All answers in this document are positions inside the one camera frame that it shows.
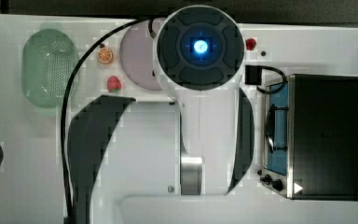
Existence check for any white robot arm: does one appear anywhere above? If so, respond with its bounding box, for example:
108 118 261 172
68 6 254 224

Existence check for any strawberry toy near colander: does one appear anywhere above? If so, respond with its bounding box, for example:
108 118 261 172
106 76 122 92

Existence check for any lilac round plate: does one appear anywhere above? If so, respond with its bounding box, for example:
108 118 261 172
119 21 161 91

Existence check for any orange slice toy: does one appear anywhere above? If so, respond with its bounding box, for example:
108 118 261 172
98 48 114 64

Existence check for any strawberry toy far corner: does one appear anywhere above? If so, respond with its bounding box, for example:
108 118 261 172
245 38 256 50

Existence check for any black toaster oven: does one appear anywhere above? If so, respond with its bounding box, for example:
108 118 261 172
259 74 358 202

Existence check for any green perforated colander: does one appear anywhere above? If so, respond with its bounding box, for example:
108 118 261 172
21 29 78 108

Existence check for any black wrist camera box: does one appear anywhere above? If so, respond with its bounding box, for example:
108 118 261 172
245 65 262 86

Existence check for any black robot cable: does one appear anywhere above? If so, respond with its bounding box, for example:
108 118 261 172
60 17 169 224

